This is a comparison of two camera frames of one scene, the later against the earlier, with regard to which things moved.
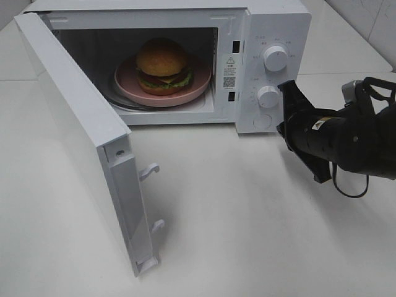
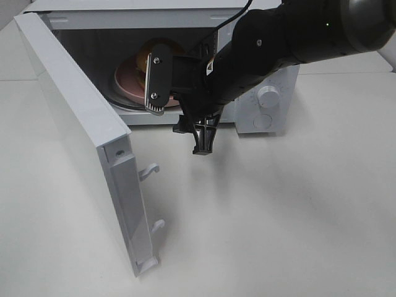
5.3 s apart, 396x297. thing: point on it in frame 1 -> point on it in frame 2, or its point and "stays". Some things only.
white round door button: [262, 121] stays
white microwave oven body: [189, 62] stays
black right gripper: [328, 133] -> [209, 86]
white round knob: [268, 96] stays
